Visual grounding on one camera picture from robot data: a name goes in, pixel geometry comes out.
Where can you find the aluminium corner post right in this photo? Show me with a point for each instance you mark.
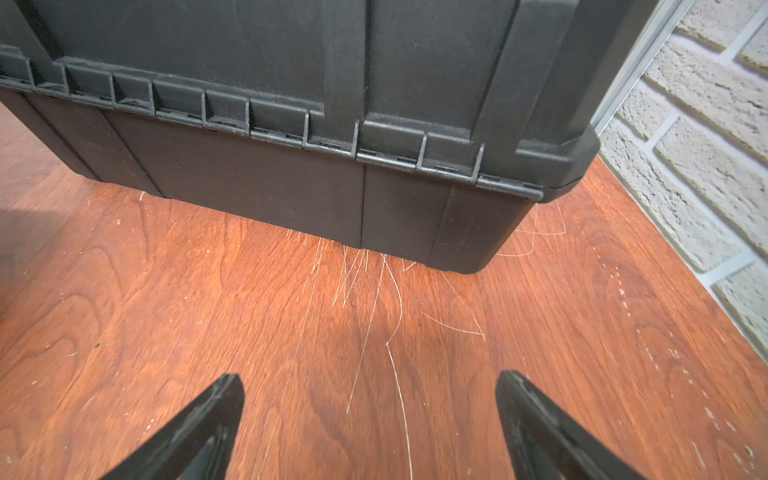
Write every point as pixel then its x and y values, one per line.
pixel 662 22

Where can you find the black plastic toolbox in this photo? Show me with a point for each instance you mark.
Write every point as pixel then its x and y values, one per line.
pixel 425 130

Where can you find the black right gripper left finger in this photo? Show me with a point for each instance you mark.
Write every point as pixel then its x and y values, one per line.
pixel 197 443

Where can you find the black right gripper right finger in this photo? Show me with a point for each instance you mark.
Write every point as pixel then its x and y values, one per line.
pixel 544 442

